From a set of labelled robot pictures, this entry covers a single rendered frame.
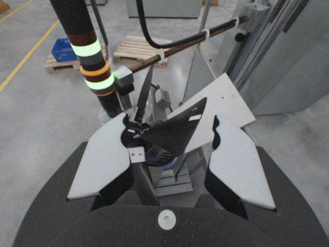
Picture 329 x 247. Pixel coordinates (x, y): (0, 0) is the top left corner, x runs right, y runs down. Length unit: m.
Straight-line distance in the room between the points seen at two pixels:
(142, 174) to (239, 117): 0.42
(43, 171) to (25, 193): 0.27
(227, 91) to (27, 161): 2.40
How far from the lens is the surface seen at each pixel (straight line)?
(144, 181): 0.52
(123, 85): 0.26
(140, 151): 0.55
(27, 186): 2.30
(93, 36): 0.21
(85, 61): 0.22
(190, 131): 0.31
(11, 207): 2.34
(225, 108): 0.58
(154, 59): 0.30
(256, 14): 0.66
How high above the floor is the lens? 1.70
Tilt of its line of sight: 56 degrees down
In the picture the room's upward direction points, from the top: 5 degrees clockwise
